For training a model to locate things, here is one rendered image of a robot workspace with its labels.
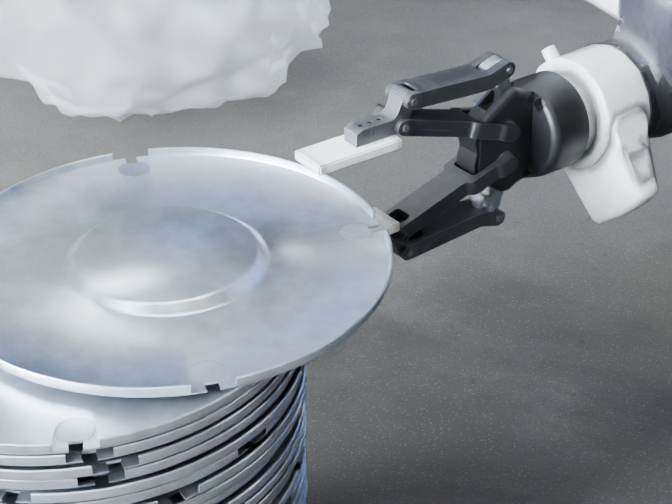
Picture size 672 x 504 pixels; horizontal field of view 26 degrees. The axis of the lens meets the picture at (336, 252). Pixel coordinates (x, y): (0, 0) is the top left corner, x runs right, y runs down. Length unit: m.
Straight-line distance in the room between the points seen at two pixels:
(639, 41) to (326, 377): 0.44
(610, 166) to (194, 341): 0.39
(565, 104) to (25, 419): 0.47
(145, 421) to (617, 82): 0.47
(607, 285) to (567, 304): 0.06
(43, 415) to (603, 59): 0.52
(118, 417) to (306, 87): 1.12
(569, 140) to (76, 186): 0.36
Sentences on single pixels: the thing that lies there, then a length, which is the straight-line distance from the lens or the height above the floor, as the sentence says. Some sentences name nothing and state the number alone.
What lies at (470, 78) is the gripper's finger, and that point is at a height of 0.38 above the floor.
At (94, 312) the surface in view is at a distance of 0.90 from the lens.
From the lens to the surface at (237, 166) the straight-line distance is 1.05.
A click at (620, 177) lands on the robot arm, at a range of 1.11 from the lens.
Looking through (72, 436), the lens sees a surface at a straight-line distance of 0.81.
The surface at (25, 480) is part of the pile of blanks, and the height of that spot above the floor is 0.29.
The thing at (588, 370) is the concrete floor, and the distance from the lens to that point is 1.39.
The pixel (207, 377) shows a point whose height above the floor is 0.31.
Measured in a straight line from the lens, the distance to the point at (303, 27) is 1.84.
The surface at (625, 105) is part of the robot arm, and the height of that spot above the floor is 0.33.
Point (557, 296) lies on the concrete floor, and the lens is 1.48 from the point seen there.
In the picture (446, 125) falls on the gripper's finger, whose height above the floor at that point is 0.35.
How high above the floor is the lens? 0.81
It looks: 32 degrees down
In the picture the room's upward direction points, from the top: straight up
